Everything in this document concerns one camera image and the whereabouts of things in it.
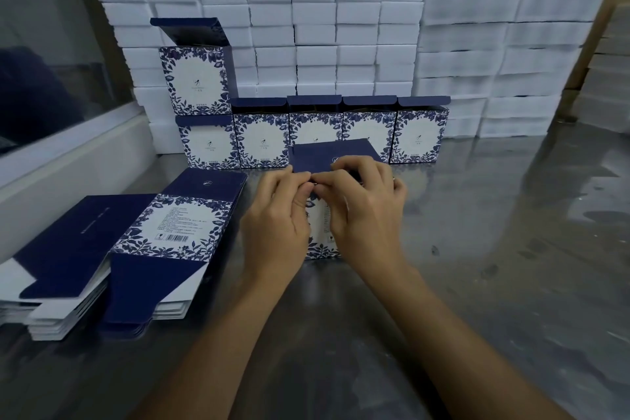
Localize person's right hand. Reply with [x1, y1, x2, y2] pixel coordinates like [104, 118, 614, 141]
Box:
[310, 156, 409, 284]

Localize person's left hand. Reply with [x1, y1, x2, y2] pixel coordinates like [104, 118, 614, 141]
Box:
[241, 169, 316, 284]

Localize blue floral paper carton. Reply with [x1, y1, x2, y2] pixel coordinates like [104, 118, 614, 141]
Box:
[287, 137, 383, 261]

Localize person's left forearm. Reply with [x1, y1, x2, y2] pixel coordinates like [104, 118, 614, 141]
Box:
[132, 260, 307, 420]

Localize person's right forearm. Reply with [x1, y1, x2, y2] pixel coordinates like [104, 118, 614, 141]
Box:
[355, 257, 580, 420]

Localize cluster of standing floral boxes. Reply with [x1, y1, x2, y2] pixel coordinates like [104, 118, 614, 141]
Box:
[150, 17, 452, 171]

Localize stack of flat unfolded cartons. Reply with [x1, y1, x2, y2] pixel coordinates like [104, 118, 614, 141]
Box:
[0, 168, 248, 342]

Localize stacks of wide white foam slabs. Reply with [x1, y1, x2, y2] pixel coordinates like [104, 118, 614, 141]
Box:
[412, 0, 607, 139]

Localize glass window pane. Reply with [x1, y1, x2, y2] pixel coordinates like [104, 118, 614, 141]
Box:
[0, 0, 139, 156]

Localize pile of white flat packs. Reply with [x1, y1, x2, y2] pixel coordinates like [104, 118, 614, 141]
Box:
[573, 5, 630, 136]

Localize brown cardboard box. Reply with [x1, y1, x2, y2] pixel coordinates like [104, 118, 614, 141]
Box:
[563, 0, 630, 92]

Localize wall of small white foam blocks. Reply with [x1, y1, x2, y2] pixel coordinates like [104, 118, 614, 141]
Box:
[84, 0, 430, 156]

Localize white window frame ledge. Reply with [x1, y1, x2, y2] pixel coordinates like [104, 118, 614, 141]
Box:
[0, 99, 160, 265]

